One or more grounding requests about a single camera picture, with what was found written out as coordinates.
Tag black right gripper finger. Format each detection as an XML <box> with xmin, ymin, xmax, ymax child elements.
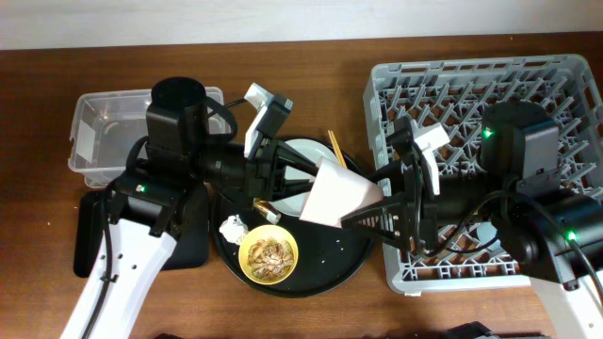
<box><xmin>340</xmin><ymin>193</ymin><xmax>415</xmax><ymax>250</ymax></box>
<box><xmin>367</xmin><ymin>162</ymin><xmax>403</xmax><ymax>185</ymax></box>

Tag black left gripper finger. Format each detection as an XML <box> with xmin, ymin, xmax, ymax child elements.
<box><xmin>270</xmin><ymin>181</ymin><xmax>314</xmax><ymax>202</ymax></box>
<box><xmin>275</xmin><ymin>140</ymin><xmax>318</xmax><ymax>175</ymax></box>

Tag gold snack wrapper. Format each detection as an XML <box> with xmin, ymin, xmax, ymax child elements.
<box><xmin>253</xmin><ymin>200</ymin><xmax>282</xmax><ymax>224</ymax></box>

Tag pink plastic cup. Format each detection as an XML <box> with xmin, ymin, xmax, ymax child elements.
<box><xmin>300</xmin><ymin>157</ymin><xmax>384</xmax><ymax>228</ymax></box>

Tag white tissue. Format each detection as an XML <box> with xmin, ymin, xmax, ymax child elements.
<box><xmin>219</xmin><ymin>215</ymin><xmax>249</xmax><ymax>246</ymax></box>

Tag yellow bowl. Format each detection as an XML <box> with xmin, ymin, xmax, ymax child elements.
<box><xmin>238</xmin><ymin>225</ymin><xmax>299</xmax><ymax>285</ymax></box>

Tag peanut shell food scraps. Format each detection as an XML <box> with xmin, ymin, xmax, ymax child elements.
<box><xmin>247</xmin><ymin>237</ymin><xmax>295</xmax><ymax>283</ymax></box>

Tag white round plate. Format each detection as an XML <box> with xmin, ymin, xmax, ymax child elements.
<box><xmin>270</xmin><ymin>138</ymin><xmax>338</xmax><ymax>218</ymax></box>

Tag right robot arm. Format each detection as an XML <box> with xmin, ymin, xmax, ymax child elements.
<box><xmin>341</xmin><ymin>102</ymin><xmax>602</xmax><ymax>338</ymax></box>

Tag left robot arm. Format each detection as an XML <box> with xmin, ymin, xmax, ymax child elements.
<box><xmin>63</xmin><ymin>76</ymin><xmax>318</xmax><ymax>338</ymax></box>

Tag grey dishwasher rack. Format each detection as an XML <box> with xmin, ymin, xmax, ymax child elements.
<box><xmin>363</xmin><ymin>55</ymin><xmax>602</xmax><ymax>296</ymax></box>

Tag black rectangular tray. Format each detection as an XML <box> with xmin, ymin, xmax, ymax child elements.
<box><xmin>73</xmin><ymin>183</ymin><xmax>209</xmax><ymax>278</ymax></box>

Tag clear plastic bin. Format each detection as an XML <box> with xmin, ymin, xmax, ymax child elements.
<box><xmin>68</xmin><ymin>86</ymin><xmax>232</xmax><ymax>189</ymax></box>

